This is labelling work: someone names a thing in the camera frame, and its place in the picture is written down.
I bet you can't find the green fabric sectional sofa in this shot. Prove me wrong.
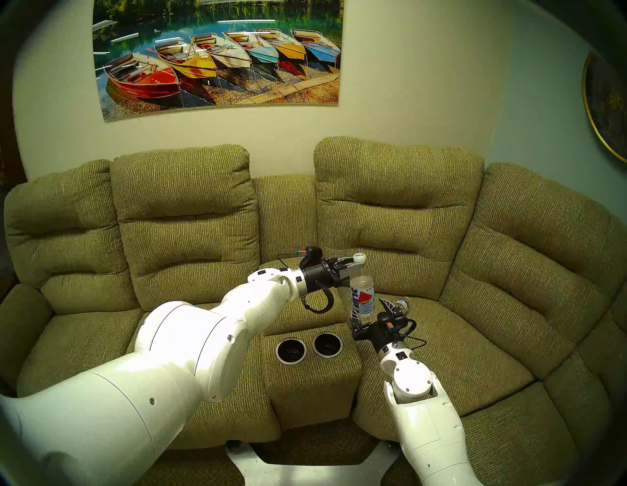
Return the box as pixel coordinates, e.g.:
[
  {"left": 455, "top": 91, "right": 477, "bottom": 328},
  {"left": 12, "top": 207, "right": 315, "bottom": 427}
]
[{"left": 0, "top": 136, "right": 627, "bottom": 486}]

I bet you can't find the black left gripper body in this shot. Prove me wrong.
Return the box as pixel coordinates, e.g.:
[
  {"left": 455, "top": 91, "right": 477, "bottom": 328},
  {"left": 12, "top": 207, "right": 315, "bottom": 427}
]
[{"left": 299, "top": 262, "right": 344, "bottom": 297}]

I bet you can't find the colourful boats wall print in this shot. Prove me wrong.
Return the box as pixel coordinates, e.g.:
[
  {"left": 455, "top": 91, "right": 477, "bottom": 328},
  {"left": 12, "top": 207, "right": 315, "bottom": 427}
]
[{"left": 92, "top": 0, "right": 345, "bottom": 122}]

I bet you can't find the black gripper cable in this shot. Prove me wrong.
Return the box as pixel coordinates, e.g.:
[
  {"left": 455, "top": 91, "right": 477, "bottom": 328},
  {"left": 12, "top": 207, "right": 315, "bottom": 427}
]
[
  {"left": 277, "top": 252, "right": 336, "bottom": 315},
  {"left": 402, "top": 321, "right": 428, "bottom": 351}
]

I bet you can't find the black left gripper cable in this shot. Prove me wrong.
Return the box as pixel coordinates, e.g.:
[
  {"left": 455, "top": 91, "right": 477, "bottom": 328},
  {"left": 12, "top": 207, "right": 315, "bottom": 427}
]
[{"left": 277, "top": 252, "right": 336, "bottom": 315}]

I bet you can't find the green fabric sofa console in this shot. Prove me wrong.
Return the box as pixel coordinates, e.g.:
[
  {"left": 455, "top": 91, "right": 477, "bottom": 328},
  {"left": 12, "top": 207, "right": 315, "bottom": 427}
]
[{"left": 258, "top": 256, "right": 363, "bottom": 431}]

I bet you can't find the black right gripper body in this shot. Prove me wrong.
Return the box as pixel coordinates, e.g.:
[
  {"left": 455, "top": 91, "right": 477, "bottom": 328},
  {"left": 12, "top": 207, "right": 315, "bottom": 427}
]
[{"left": 352, "top": 317, "right": 417, "bottom": 354}]

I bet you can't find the metal-rimmed cup holder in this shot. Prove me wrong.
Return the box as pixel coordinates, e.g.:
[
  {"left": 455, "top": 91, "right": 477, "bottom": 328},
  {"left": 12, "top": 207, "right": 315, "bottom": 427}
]
[
  {"left": 313, "top": 332, "right": 344, "bottom": 359},
  {"left": 275, "top": 337, "right": 308, "bottom": 366}
]

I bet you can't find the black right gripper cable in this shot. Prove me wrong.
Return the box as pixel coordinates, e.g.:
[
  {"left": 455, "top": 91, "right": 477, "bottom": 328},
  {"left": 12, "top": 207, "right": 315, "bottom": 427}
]
[{"left": 402, "top": 321, "right": 428, "bottom": 351}]

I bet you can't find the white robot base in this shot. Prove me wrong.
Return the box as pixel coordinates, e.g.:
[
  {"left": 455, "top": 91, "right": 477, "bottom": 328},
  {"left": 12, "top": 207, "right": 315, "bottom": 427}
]
[{"left": 225, "top": 441, "right": 401, "bottom": 486}]

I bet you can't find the white-capped bottle red blue label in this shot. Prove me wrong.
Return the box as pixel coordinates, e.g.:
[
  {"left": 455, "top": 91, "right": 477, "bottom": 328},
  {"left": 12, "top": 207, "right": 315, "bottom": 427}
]
[{"left": 349, "top": 252, "right": 376, "bottom": 318}]

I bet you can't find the round gold-rimmed wall clock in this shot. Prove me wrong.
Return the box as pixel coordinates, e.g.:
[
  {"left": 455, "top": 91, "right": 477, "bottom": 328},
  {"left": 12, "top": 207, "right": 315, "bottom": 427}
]
[{"left": 582, "top": 51, "right": 627, "bottom": 164}]

